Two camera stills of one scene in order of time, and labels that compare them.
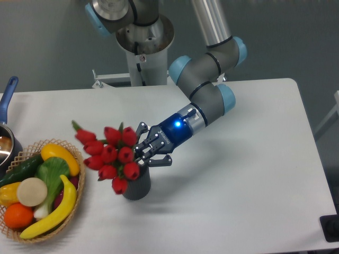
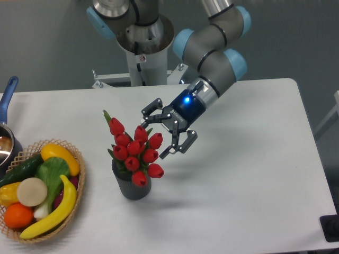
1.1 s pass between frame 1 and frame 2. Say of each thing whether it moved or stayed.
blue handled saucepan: stayed
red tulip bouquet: moved
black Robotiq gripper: moved
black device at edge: stayed
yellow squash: stayed
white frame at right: stayed
